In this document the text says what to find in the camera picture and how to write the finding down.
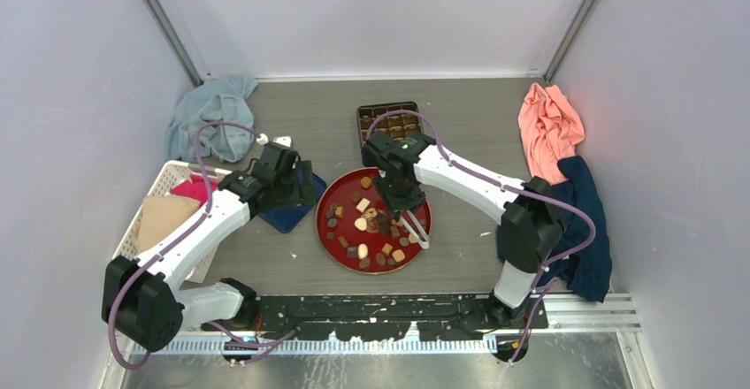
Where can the light blue cloth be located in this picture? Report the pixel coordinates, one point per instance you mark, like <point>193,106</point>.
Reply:
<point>211,121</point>

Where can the blue box lid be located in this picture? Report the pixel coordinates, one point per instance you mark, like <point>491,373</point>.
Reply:
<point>286,219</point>

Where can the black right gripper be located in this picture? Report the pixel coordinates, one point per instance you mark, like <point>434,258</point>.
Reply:
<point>397,204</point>

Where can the magenta cloth in basket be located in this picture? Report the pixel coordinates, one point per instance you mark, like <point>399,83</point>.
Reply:
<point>195,188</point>

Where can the dark navy cloth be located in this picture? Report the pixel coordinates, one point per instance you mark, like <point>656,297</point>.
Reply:
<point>589,257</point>

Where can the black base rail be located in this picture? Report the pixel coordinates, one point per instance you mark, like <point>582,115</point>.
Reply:
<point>433,317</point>

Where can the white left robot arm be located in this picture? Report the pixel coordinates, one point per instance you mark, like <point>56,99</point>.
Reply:
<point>143,298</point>

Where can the caramel cube chocolate bottom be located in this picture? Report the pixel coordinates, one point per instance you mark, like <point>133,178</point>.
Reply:
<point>398,255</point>

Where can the white perforated basket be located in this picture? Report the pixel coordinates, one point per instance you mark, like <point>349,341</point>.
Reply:
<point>171,174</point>

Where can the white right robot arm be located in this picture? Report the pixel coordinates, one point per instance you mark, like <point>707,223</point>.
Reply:
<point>486,191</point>

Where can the blue chocolate box with dividers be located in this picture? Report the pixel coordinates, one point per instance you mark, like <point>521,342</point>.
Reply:
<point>398,120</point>

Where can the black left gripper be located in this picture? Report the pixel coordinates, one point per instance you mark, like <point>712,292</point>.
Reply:
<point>305,187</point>

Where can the metal tongs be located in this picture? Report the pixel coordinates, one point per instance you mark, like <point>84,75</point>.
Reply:
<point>410,222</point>

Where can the red round tray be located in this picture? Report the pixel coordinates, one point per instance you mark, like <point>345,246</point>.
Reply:
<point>340,242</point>

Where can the tan cloth in basket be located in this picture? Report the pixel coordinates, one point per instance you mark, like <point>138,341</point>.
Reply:
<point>161,215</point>

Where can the pink cloth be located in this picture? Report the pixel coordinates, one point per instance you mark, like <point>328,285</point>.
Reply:
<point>550,129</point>

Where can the white rectangular chocolate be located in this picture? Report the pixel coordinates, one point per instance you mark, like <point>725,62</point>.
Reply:
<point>363,205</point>

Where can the white oval chocolate bottom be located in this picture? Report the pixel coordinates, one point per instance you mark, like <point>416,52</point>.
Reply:
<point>362,251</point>

